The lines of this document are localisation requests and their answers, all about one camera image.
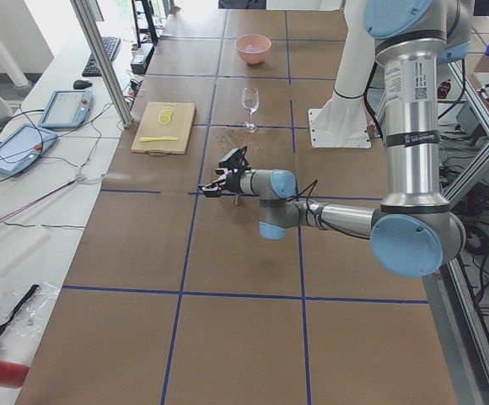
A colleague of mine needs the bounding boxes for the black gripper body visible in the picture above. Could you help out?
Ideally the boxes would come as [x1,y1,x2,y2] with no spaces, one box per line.
[223,170,247,194]

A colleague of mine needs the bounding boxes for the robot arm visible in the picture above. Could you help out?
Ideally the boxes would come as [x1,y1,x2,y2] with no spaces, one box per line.
[202,1,474,278]

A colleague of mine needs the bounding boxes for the clear wine glass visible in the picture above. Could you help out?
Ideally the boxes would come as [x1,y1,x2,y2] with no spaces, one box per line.
[241,87,260,132]

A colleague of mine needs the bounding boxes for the clear ice cubes pile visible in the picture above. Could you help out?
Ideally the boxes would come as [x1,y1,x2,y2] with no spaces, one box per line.
[242,43,265,54]

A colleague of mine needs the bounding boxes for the wooden cutting board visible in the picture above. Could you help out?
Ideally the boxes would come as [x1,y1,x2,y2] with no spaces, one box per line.
[131,102,196,154]

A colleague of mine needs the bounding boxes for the yellow plastic knife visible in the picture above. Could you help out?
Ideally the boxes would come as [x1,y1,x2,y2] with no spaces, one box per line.
[139,136,180,143]

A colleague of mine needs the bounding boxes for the lemon slice leftmost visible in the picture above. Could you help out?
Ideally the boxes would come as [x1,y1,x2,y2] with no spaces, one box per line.
[159,116,171,125]

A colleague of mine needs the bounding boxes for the pink bowl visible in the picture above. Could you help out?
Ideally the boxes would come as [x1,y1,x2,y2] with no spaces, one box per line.
[235,34,271,65]

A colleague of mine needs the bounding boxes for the black box device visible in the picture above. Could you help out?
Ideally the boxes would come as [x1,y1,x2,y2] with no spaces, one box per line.
[130,43,154,75]

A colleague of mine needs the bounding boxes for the blue teach pendant far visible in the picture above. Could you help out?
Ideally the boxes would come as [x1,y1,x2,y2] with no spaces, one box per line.
[39,89,93,130]

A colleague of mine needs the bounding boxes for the blue teach pendant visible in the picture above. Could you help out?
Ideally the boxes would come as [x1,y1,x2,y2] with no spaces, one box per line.
[0,124,57,176]
[39,89,93,130]

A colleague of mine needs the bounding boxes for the black computer mouse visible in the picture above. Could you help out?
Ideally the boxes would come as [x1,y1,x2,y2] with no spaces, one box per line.
[73,79,93,89]

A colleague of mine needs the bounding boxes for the black keyboard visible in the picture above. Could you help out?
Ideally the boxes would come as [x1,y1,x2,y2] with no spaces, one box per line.
[81,35,122,78]

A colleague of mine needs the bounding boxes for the blue teach pendant near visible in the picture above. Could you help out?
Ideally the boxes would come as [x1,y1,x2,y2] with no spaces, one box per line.
[0,124,57,176]

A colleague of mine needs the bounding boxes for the clear plastic bag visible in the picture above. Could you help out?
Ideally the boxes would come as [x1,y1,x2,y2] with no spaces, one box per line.
[0,282,61,352]

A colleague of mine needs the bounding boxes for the aluminium frame post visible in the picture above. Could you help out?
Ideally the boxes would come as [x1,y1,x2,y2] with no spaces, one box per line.
[70,0,133,128]

